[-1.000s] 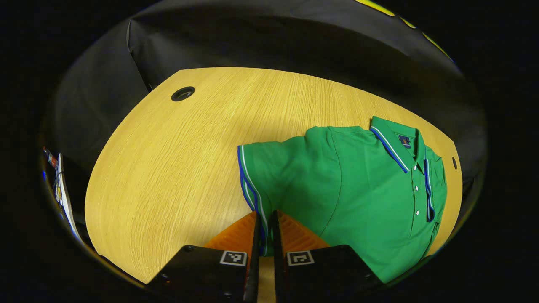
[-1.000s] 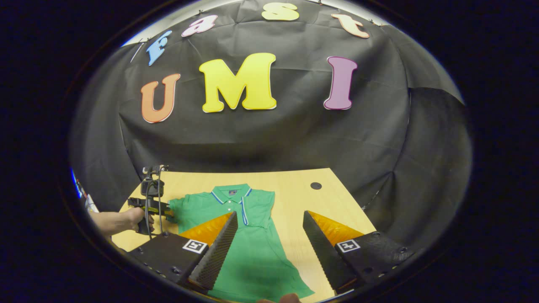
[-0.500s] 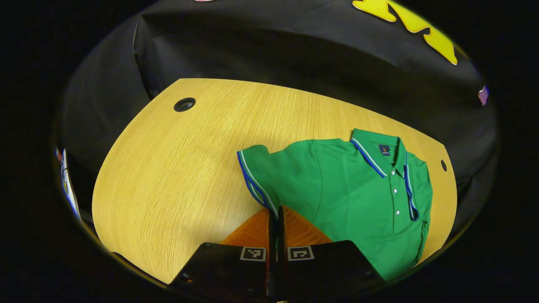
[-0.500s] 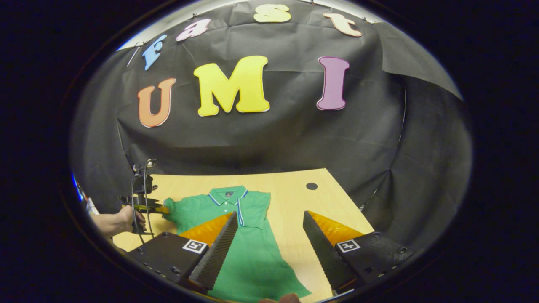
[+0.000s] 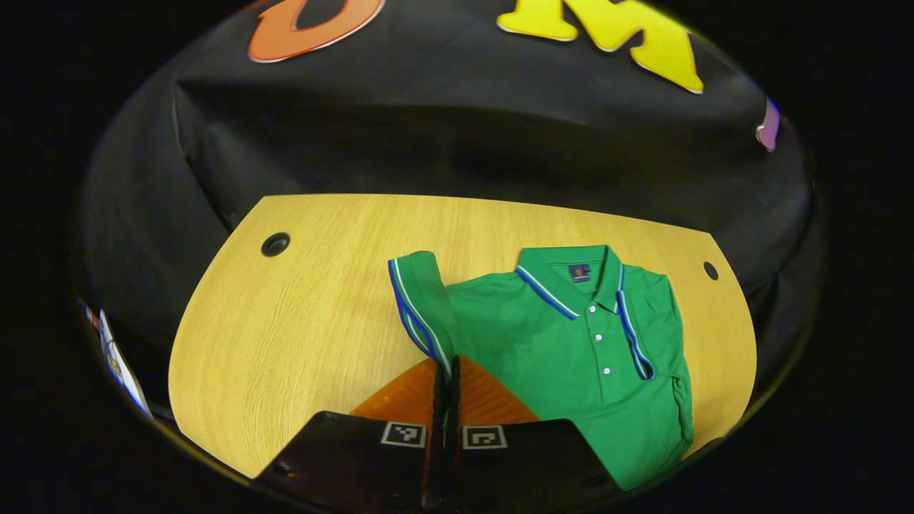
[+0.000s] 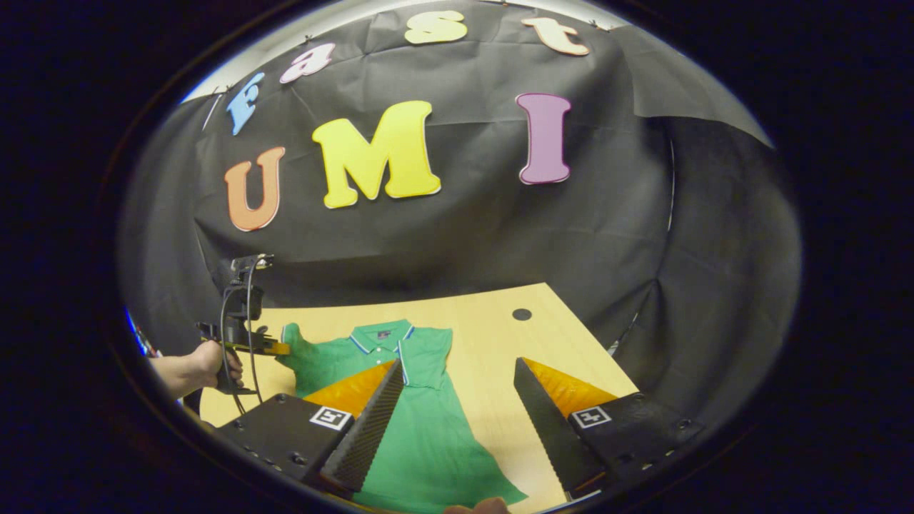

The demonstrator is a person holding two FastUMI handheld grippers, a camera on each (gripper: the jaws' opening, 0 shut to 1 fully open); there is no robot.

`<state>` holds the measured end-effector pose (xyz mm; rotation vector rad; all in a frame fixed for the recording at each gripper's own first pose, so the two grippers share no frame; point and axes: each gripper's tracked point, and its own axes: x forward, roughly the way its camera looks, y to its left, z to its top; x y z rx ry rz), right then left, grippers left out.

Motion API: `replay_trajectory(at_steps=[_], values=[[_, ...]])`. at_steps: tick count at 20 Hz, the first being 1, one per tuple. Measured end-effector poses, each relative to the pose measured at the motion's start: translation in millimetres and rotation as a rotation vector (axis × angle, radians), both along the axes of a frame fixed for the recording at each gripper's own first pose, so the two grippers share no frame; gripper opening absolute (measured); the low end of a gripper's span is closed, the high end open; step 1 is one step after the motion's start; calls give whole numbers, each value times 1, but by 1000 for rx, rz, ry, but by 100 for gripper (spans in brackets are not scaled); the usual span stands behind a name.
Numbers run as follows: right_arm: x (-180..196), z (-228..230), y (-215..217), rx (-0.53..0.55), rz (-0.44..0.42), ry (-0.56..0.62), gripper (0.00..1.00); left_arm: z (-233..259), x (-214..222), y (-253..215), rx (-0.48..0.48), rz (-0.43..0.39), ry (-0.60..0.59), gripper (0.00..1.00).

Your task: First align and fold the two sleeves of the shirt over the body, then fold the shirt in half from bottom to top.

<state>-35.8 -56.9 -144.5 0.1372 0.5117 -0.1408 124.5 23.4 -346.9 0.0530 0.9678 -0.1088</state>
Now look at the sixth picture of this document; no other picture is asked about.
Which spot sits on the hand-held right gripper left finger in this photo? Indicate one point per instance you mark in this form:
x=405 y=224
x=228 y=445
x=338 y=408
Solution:
x=368 y=428

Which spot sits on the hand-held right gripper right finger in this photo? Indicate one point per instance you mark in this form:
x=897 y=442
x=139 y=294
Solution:
x=553 y=435

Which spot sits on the green T-shirt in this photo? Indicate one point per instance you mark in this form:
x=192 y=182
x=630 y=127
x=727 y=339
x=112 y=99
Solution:
x=428 y=442

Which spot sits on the black backdrop cloth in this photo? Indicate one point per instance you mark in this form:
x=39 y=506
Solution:
x=464 y=235

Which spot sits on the computer monitor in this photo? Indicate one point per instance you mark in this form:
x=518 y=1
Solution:
x=140 y=335

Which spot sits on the black table grommet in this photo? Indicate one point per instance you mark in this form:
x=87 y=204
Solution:
x=522 y=314

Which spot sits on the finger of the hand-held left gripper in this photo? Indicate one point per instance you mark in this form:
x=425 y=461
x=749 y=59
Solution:
x=271 y=348

